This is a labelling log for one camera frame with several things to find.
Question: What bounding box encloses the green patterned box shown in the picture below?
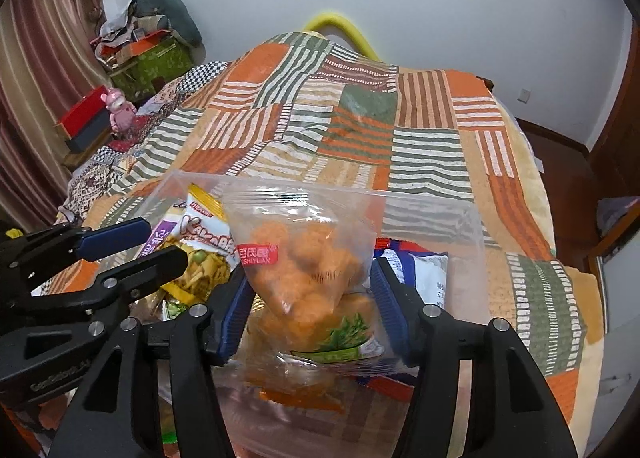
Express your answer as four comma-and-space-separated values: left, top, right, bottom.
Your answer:
122, 40, 193, 99

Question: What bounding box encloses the clear plastic zip bag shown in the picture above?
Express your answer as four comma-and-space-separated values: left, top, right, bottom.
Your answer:
135, 170, 487, 458

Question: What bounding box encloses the white plastic bag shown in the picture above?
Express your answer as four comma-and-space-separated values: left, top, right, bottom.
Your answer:
100, 13, 136, 39

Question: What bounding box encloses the red gift box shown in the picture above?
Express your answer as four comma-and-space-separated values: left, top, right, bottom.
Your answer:
55, 88, 113, 136

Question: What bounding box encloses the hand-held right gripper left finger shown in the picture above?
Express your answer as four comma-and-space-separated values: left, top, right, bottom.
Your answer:
47, 270, 258, 458

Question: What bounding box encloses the yellow snack packet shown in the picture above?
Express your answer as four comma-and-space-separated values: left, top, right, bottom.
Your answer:
157, 183, 241, 309

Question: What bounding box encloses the clear packet of orange balls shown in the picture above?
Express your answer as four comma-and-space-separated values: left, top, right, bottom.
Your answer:
222, 187, 396, 369

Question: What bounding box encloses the red noodle packet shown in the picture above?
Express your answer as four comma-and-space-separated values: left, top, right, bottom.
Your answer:
350, 358, 421, 389

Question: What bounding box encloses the white and blue snack packet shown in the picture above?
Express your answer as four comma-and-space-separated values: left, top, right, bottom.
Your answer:
370, 238, 451, 319

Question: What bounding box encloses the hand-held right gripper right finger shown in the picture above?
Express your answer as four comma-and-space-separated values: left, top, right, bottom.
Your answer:
370, 255, 581, 458

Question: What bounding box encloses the green pea snack packet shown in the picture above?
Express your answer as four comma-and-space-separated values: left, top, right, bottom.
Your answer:
160, 300, 188, 321

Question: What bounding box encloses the wooden room door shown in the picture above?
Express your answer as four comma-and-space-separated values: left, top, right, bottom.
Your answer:
590, 23, 640, 189

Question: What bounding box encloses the grey cloth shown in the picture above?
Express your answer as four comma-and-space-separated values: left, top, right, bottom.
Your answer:
597, 195, 640, 239

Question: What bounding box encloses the checkered patchwork quilt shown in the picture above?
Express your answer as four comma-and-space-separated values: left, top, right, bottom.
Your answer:
57, 60, 231, 219

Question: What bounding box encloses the yellow curved headboard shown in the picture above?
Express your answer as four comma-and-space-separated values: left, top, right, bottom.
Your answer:
302, 12, 381, 59

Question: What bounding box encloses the dark grey box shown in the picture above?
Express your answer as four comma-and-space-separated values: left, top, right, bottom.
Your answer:
65, 110, 116, 154

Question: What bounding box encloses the orange cardboard box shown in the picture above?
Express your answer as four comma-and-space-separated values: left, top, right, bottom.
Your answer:
97, 30, 171, 64

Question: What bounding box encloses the white heart-print sliding door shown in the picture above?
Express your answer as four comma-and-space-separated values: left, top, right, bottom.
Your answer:
595, 218, 640, 439

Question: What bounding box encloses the purple wafer packet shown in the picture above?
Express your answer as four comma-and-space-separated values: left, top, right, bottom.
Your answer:
140, 220, 186, 259

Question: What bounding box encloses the striped brown curtain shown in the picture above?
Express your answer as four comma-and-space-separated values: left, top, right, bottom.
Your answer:
0, 0, 113, 234

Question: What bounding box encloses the pink toy figure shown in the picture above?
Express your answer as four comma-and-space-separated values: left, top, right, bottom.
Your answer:
102, 87, 137, 131

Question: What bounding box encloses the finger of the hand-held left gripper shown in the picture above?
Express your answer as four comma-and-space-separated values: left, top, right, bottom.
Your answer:
0, 218, 152, 299
30, 245, 190, 326

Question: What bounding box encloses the small orange snack packet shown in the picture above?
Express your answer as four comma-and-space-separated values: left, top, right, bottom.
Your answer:
257, 385, 346, 414

